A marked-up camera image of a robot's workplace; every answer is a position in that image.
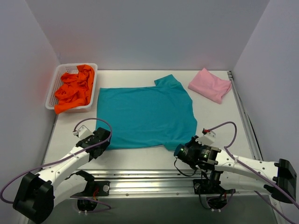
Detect teal t-shirt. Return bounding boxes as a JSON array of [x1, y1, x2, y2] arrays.
[[97, 75, 197, 151]]

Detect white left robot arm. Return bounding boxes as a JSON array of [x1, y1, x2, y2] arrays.
[[13, 126, 111, 224]]

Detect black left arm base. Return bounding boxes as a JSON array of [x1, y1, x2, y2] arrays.
[[65, 170, 112, 215]]

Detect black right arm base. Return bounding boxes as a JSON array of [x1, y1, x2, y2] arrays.
[[193, 171, 236, 212]]

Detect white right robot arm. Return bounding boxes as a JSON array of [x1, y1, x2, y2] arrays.
[[174, 136, 297, 203]]

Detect orange crumpled t-shirt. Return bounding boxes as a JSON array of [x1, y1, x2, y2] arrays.
[[54, 64, 95, 114]]

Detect pink folded t-shirt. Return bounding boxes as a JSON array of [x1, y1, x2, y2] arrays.
[[188, 68, 232, 104]]

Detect white plastic basket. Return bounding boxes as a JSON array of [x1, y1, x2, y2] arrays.
[[45, 63, 98, 112]]

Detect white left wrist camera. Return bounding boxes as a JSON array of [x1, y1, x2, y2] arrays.
[[73, 125, 93, 140]]

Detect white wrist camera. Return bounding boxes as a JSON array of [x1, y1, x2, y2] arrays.
[[195, 129, 216, 146], [73, 125, 93, 140]]

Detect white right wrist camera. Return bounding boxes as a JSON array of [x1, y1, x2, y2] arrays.
[[195, 129, 216, 146]]

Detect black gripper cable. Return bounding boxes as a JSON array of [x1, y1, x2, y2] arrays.
[[174, 157, 199, 177]]

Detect aluminium side rail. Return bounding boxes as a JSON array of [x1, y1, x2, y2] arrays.
[[227, 71, 263, 161]]

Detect aluminium front rail frame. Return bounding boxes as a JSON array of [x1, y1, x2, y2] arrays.
[[46, 169, 281, 224]]

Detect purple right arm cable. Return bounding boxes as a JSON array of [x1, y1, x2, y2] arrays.
[[205, 121, 299, 224]]

